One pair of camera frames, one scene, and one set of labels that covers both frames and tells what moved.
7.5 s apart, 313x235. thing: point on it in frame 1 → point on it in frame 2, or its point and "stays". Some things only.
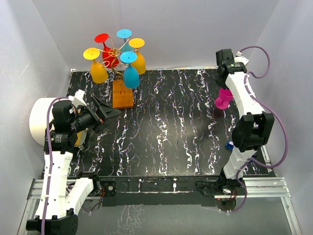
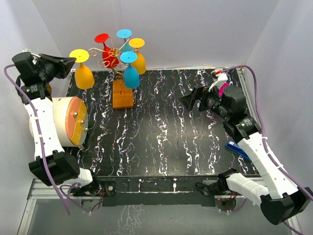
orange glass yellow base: (137, 43) stays
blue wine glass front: (131, 74) stays
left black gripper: (103, 112) → (64, 64)
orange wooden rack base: (122, 96) stays
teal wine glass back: (124, 34) stays
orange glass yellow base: (98, 71) → (84, 78)
